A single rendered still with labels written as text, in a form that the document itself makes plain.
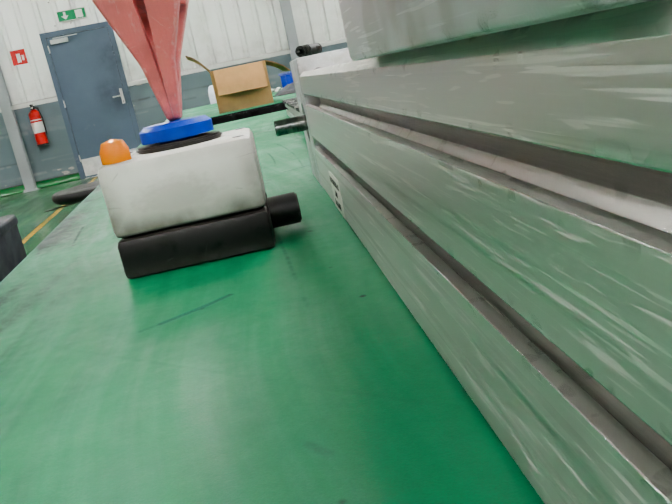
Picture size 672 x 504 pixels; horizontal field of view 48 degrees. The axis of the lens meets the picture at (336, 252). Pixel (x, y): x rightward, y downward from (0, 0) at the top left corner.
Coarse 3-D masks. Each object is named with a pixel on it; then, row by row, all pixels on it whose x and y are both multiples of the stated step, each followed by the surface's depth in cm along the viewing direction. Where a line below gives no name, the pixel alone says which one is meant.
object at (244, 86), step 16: (256, 64) 266; (272, 64) 282; (224, 80) 264; (240, 80) 264; (256, 80) 265; (224, 96) 267; (240, 96) 268; (256, 96) 269; (272, 96) 270; (224, 112) 269
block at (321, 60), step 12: (300, 60) 53; (312, 60) 53; (324, 60) 53; (336, 60) 53; (348, 60) 53; (300, 72) 53; (300, 84) 54; (300, 96) 57; (312, 96) 54; (300, 108) 60; (288, 120) 57; (300, 120) 57; (276, 132) 57; (288, 132) 57; (312, 144) 56; (312, 156) 59; (312, 168) 62
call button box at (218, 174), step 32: (128, 160) 38; (160, 160) 38; (192, 160) 38; (224, 160) 38; (256, 160) 38; (128, 192) 38; (160, 192) 38; (192, 192) 38; (224, 192) 38; (256, 192) 39; (128, 224) 38; (160, 224) 38; (192, 224) 39; (224, 224) 39; (256, 224) 39; (288, 224) 43; (128, 256) 39; (160, 256) 39; (192, 256) 39; (224, 256) 39
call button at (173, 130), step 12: (180, 120) 40; (192, 120) 40; (204, 120) 40; (144, 132) 40; (156, 132) 39; (168, 132) 39; (180, 132) 39; (192, 132) 40; (204, 132) 40; (144, 144) 40
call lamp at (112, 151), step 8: (104, 144) 38; (112, 144) 38; (120, 144) 38; (104, 152) 38; (112, 152) 38; (120, 152) 38; (128, 152) 38; (104, 160) 38; (112, 160) 38; (120, 160) 38
